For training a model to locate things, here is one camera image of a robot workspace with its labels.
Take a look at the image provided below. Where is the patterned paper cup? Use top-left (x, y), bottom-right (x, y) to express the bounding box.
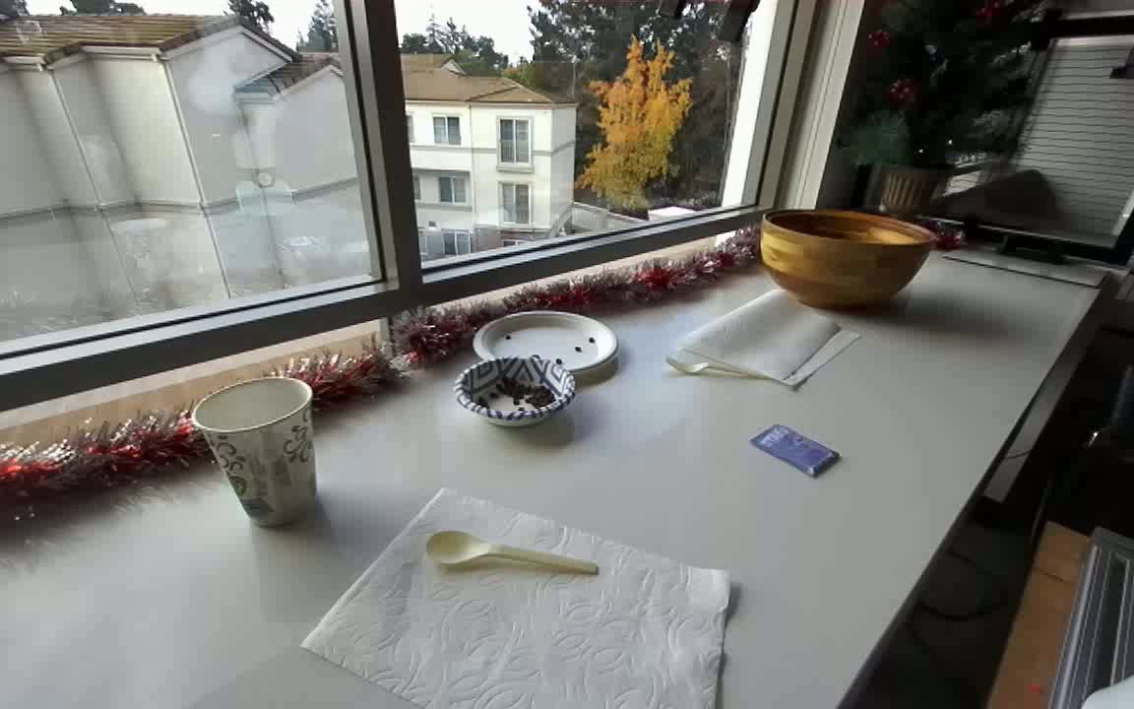
top-left (189, 376), bottom-right (320, 531)

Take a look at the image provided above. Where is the grey louvered panel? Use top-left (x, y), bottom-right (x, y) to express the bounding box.
top-left (957, 33), bottom-right (1134, 255)

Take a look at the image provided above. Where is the folded white napkin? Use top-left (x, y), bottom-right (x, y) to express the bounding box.
top-left (667, 288), bottom-right (862, 393)

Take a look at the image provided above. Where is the wooden bowl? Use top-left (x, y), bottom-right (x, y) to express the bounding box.
top-left (757, 204), bottom-right (941, 317)

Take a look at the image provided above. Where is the white round plate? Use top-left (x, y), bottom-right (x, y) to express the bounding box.
top-left (467, 306), bottom-right (622, 386)

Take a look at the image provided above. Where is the wooden board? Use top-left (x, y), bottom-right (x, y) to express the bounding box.
top-left (986, 520), bottom-right (1093, 709)

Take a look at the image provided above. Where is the aluminium profile frame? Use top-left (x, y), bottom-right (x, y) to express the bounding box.
top-left (1049, 523), bottom-right (1134, 709)

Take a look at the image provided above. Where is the blue foil packet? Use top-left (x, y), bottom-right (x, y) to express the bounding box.
top-left (747, 422), bottom-right (844, 481)

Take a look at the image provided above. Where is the embossed white paper napkin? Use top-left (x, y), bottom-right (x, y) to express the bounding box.
top-left (301, 485), bottom-right (735, 709)

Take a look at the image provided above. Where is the blue striped small bowl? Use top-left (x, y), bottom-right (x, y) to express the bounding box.
top-left (454, 352), bottom-right (584, 432)

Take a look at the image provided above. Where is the red tinsel garland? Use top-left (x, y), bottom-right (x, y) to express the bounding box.
top-left (0, 224), bottom-right (763, 545)

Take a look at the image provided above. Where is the potted Christmas tree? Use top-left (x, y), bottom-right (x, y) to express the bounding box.
top-left (838, 0), bottom-right (1059, 222)

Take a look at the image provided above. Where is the cream plastic spoon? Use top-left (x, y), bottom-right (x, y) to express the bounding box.
top-left (420, 528), bottom-right (604, 581)

